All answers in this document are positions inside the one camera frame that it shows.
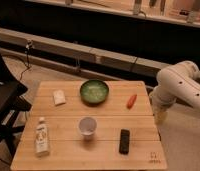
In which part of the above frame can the black chair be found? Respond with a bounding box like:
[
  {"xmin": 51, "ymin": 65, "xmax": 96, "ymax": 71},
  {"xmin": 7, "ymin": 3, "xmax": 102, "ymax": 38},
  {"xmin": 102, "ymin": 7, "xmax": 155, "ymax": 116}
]
[{"xmin": 0, "ymin": 53, "xmax": 31, "ymax": 156}]

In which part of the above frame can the clear plastic cup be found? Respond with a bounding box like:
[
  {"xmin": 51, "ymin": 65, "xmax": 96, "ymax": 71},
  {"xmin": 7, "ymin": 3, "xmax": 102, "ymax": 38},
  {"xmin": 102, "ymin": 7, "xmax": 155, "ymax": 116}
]
[{"xmin": 79, "ymin": 117, "xmax": 97, "ymax": 136}]

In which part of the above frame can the black remote control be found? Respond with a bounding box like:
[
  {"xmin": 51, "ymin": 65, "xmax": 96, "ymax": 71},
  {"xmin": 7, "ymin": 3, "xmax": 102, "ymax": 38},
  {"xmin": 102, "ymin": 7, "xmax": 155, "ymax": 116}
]
[{"xmin": 119, "ymin": 129, "xmax": 130, "ymax": 154}]

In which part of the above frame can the green bowl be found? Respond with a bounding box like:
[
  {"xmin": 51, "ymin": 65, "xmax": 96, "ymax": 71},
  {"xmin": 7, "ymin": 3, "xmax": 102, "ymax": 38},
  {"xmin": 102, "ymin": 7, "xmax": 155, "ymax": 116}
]
[{"xmin": 80, "ymin": 80, "xmax": 109, "ymax": 104}]

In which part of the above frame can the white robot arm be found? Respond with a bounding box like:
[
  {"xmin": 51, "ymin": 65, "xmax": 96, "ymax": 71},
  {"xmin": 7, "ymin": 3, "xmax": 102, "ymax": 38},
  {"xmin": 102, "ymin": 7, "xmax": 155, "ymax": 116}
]
[{"xmin": 149, "ymin": 61, "xmax": 200, "ymax": 124}]

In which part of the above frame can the red pepper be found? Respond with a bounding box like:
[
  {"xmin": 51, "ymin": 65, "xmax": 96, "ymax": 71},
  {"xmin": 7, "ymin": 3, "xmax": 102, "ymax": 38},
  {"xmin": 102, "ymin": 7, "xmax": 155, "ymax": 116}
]
[{"xmin": 126, "ymin": 94, "xmax": 137, "ymax": 109}]

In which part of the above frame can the black cable on floor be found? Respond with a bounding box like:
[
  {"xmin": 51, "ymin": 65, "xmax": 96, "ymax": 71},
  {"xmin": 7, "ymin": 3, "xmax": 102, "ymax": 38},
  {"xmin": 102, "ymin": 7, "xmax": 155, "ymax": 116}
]
[{"xmin": 18, "ymin": 40, "xmax": 34, "ymax": 82}]

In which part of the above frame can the wooden folding table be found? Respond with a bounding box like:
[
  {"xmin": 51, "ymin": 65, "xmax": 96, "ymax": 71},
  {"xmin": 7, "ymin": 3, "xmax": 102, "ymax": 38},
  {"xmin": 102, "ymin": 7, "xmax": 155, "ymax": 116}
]
[{"xmin": 11, "ymin": 81, "xmax": 167, "ymax": 171}]

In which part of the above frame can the white sponge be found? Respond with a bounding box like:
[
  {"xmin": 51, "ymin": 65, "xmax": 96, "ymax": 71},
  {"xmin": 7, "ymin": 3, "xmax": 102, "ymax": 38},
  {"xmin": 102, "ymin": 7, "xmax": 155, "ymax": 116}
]
[{"xmin": 53, "ymin": 90, "xmax": 66, "ymax": 106}]

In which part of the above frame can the white plastic bottle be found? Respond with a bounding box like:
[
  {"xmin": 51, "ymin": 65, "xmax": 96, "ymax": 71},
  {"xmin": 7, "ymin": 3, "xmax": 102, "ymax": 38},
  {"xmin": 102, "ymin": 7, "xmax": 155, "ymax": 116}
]
[{"xmin": 35, "ymin": 117, "xmax": 49, "ymax": 156}]

